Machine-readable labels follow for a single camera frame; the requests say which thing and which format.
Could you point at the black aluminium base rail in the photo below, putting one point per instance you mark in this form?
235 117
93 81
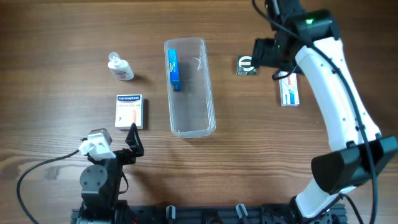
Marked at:
265 214

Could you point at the white blue medicine box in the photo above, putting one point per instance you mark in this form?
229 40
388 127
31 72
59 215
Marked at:
289 94

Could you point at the green Zam-Buk ointment box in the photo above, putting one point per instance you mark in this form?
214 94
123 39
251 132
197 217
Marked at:
244 66

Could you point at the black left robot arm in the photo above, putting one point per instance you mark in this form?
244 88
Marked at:
101 181

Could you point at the white Hansaplast plaster box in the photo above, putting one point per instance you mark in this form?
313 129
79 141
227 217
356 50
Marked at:
129 109

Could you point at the small hand sanitizer bottle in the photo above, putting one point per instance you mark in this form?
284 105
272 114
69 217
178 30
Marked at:
119 67

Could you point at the blue Vicks lozenge box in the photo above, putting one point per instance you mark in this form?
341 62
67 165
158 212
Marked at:
174 71

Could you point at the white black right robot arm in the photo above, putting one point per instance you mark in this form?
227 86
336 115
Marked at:
310 43

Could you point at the clear plastic container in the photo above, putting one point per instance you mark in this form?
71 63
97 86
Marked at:
192 110

